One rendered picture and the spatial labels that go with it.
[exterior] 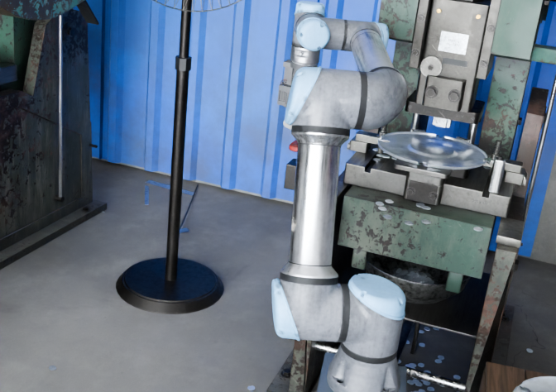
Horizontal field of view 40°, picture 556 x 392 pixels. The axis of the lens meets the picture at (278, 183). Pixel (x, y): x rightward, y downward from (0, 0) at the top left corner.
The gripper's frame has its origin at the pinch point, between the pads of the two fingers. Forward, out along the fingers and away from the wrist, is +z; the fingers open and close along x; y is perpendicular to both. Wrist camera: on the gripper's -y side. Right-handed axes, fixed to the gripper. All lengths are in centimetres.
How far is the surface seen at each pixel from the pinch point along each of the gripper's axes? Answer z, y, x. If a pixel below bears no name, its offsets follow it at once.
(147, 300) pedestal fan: 75, 54, -19
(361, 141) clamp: 4.3, -11.4, -21.0
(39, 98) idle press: 21, 118, -47
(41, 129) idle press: 34, 118, -49
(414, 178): 6.5, -30.3, -5.0
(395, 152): -0.4, -24.9, -2.0
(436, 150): -1.0, -34.3, -8.6
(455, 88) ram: -17.6, -35.9, -11.6
